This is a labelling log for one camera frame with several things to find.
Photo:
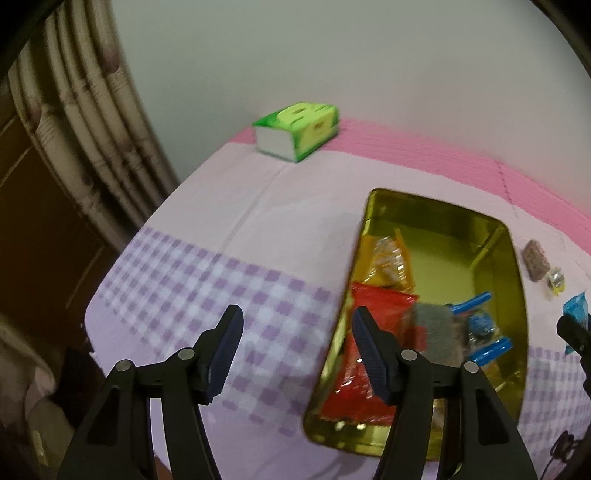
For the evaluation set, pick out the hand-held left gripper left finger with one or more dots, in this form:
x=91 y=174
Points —
x=224 y=355

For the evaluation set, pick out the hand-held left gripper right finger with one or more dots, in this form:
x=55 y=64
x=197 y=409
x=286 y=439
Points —
x=371 y=355

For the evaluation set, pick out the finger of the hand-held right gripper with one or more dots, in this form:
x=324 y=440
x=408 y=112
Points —
x=577 y=344

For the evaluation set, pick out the red snack packet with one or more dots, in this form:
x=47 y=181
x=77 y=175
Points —
x=360 y=300

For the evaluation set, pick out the grey snack pack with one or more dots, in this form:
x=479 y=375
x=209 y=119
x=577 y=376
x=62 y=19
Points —
x=436 y=332

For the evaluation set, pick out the yellow snack packet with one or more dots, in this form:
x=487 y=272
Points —
x=385 y=263

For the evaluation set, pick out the gold tin box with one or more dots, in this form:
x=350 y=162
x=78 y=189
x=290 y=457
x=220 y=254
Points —
x=452 y=258

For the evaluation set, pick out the yellow wrapped candy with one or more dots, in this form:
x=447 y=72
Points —
x=556 y=280

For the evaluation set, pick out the brown snack cake pack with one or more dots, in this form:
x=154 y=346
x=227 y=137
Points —
x=536 y=261

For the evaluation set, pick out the pink and purple checked tablecloth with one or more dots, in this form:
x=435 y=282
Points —
x=231 y=230

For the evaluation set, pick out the pale cloth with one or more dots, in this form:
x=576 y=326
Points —
x=25 y=383

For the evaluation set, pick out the brown wooden door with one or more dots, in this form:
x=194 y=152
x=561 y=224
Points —
x=41 y=230

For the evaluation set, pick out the green tissue pack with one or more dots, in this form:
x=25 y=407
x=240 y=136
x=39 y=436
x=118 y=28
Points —
x=300 y=129

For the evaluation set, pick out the beige pleated curtain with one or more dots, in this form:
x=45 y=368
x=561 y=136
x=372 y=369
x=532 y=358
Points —
x=92 y=115

